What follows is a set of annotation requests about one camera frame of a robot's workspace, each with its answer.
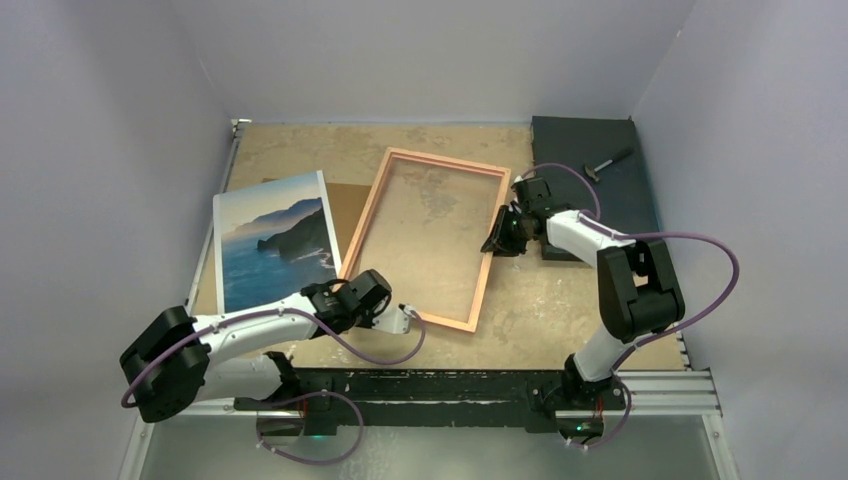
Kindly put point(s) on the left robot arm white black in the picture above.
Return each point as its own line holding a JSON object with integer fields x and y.
{"x": 180, "y": 359}

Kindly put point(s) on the seascape photo print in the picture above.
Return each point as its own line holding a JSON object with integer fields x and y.
{"x": 246, "y": 277}

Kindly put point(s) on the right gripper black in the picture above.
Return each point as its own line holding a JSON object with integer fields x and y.
{"x": 509, "y": 247}

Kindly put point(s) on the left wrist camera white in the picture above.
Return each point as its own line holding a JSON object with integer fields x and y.
{"x": 395, "y": 319}

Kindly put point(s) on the aluminium rail frame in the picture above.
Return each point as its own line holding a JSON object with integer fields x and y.
{"x": 181, "y": 360}

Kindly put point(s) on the small hammer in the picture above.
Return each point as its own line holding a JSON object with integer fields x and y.
{"x": 593, "y": 172}

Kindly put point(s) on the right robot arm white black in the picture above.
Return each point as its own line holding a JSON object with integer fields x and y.
{"x": 638, "y": 290}

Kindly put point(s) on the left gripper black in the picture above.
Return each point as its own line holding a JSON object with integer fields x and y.
{"x": 377, "y": 310}

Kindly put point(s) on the black flat board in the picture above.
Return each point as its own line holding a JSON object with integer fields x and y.
{"x": 562, "y": 145}

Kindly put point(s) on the pink wooden picture frame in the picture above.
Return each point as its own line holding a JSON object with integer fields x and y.
{"x": 422, "y": 227}

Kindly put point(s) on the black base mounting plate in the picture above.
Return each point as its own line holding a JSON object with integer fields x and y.
{"x": 327, "y": 398}

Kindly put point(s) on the brown cardboard backing board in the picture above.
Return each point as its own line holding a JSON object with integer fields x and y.
{"x": 348, "y": 205}

